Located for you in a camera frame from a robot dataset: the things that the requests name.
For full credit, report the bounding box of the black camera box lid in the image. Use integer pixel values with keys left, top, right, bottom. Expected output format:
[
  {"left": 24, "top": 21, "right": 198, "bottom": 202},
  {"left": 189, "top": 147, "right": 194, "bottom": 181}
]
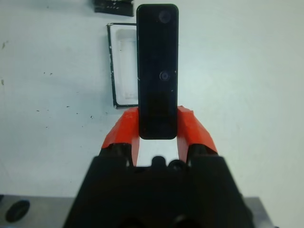
[{"left": 93, "top": 0, "right": 134, "bottom": 17}]

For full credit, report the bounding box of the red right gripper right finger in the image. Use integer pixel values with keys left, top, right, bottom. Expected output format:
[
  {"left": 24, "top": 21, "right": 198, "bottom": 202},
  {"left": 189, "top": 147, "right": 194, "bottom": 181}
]
[{"left": 177, "top": 104, "right": 219, "bottom": 166}]

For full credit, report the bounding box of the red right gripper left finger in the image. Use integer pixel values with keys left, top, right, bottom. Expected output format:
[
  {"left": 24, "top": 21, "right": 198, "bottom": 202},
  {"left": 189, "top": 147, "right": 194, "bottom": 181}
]
[{"left": 99, "top": 106, "right": 141, "bottom": 167}]

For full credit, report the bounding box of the white-lined camera box base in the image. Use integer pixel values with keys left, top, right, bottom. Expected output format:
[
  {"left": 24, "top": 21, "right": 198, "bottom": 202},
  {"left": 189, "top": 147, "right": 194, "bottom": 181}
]
[{"left": 106, "top": 22, "right": 140, "bottom": 110}]

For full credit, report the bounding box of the black bar-shaped camera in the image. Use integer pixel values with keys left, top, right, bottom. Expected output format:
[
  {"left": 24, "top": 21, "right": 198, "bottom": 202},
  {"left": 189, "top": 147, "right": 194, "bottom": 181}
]
[{"left": 136, "top": 3, "right": 180, "bottom": 140}]

